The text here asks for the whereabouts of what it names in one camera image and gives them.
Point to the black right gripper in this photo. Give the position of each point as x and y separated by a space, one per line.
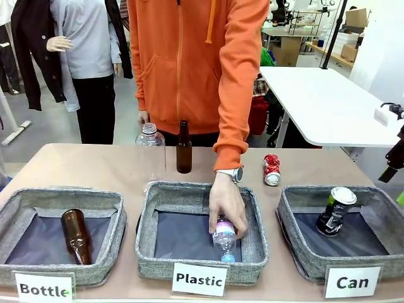
396 154

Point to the small pink-label plastic bottle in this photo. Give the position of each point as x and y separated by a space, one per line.
224 243

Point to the person's left forearm orange sleeve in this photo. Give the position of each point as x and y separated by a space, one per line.
233 132

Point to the black and green can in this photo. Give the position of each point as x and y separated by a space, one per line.
333 217

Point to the grey fabric basket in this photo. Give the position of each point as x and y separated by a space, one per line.
151 266
292 217
19 266

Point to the white Can label sign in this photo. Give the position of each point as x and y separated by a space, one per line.
352 282

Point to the crushed red can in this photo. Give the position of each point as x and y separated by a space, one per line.
272 167

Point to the person's left hand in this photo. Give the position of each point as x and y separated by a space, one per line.
225 202

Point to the person's right hand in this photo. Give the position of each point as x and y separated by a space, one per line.
143 117

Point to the white rounded table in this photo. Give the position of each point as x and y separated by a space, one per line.
322 104

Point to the red bag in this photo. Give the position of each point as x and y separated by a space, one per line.
259 116

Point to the black tripod pole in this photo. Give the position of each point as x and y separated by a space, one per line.
334 31

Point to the white wristwatch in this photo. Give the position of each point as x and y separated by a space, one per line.
235 174

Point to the cardboard box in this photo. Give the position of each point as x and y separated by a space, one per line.
356 17

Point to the green cloth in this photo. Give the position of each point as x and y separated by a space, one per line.
266 58

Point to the brown glass bottle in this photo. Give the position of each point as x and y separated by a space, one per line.
75 233
184 154

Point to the white Plastic label sign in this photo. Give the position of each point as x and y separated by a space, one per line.
200 279

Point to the person's orange hoodie torso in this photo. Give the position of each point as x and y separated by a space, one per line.
176 63

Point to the large clear plastic bottle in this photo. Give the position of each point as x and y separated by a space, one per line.
151 142

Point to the mannequin black trousers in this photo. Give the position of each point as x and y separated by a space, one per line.
94 110

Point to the mannequin grey shirt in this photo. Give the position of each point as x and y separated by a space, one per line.
90 34

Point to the pale mannequin hand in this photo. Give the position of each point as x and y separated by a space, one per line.
58 43

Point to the white Bottle label sign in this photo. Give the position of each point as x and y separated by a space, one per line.
41 288

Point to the white stand base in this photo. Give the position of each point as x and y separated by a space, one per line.
14 131

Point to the black cardigan on mannequin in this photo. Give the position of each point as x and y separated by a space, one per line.
30 47

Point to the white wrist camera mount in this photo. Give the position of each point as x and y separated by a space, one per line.
382 115

